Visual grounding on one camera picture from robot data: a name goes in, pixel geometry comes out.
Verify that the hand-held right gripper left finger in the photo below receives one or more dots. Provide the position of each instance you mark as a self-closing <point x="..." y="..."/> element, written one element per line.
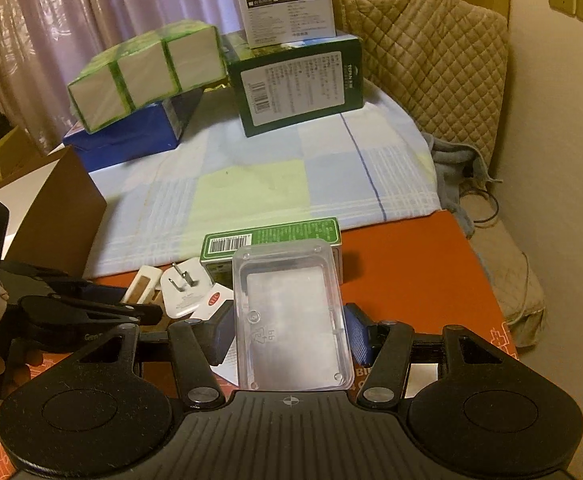
<point x="221" y="332"/>

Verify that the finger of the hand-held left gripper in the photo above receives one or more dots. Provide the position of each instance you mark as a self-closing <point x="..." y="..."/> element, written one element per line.
<point x="36" y="272"/>
<point x="96" y="312"/>

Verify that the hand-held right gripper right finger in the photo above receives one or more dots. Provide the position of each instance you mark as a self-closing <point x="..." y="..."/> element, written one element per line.
<point x="356" y="335"/>

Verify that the white pronged charger plug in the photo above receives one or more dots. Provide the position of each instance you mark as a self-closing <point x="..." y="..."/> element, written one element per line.
<point x="184" y="295"/>

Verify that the brown storage box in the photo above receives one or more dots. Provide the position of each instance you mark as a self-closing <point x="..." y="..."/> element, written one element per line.
<point x="61" y="220"/>

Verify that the clear plastic case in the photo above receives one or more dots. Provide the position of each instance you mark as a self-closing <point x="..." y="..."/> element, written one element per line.
<point x="291" y="310"/>

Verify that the green white spray box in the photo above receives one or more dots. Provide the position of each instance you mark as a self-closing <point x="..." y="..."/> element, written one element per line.
<point x="271" y="237"/>

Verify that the person's left hand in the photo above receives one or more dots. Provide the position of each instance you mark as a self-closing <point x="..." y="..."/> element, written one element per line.
<point x="21" y="375"/>

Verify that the red printed mat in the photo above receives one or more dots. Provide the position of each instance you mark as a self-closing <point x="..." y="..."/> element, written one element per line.
<point x="421" y="280"/>

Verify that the cardboard box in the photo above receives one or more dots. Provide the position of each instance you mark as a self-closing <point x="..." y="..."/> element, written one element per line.
<point x="6" y="155"/>

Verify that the blue flat box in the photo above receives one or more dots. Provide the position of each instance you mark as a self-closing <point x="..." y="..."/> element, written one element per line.
<point x="126" y="135"/>

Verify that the chequered bedsheet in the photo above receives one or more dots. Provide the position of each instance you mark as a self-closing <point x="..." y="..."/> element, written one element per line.
<point x="271" y="170"/>

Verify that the grey cloth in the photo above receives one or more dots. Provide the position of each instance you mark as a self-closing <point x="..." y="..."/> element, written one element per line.
<point x="451" y="170"/>

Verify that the green tissue pack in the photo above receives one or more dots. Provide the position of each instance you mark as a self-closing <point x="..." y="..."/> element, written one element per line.
<point x="146" y="75"/>

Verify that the purple curtain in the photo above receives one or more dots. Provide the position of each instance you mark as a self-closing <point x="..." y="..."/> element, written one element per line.
<point x="71" y="20"/>

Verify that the dark green carton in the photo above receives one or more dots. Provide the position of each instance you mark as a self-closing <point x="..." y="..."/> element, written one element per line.
<point x="291" y="85"/>

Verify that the beige quilted chair cover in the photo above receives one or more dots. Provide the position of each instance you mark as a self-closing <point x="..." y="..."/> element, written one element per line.
<point x="421" y="60"/>

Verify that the white printed carton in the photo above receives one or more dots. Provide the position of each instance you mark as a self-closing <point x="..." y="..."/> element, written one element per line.
<point x="286" y="10"/>

